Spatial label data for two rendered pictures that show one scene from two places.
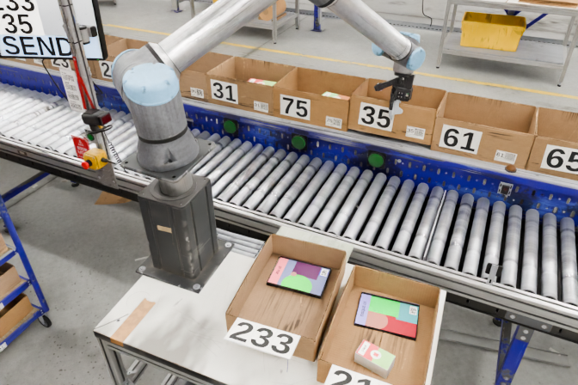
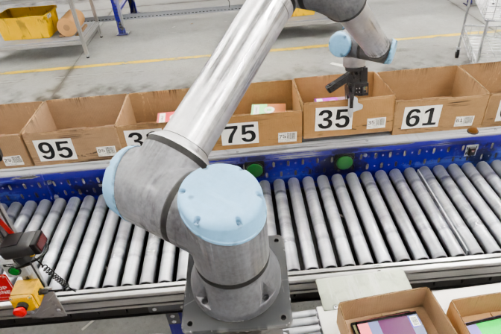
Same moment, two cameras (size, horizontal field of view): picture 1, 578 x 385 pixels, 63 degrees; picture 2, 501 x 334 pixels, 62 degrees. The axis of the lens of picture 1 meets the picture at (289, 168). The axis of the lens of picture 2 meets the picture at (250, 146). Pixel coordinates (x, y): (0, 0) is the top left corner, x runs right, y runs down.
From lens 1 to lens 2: 0.92 m
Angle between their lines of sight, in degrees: 21
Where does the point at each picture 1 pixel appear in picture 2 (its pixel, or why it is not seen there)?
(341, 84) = (265, 92)
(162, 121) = (259, 252)
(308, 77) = not seen: hidden behind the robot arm
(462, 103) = (391, 80)
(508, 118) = (434, 82)
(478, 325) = not seen: hidden behind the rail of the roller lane
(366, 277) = (463, 306)
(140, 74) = (207, 195)
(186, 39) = (211, 112)
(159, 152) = (253, 293)
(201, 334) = not seen: outside the picture
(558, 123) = (476, 74)
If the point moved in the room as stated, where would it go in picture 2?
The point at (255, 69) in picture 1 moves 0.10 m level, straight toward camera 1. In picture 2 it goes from (159, 101) to (168, 109)
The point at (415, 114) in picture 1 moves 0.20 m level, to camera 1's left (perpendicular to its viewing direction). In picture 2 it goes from (374, 105) to (335, 120)
